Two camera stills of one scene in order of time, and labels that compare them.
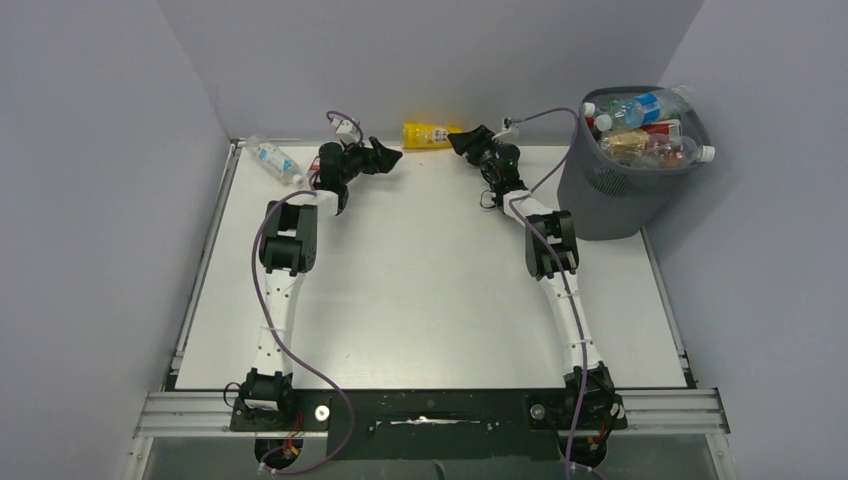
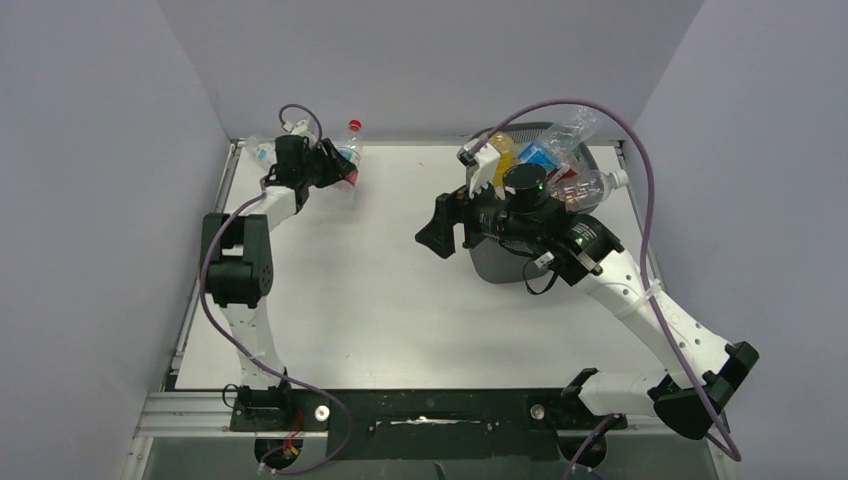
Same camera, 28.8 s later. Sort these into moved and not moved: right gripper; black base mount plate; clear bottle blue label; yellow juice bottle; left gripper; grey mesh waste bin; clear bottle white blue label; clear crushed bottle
Moved: right gripper; clear bottle blue label; yellow juice bottle; clear crushed bottle; grey mesh waste bin; left gripper
Not moved: clear bottle white blue label; black base mount plate
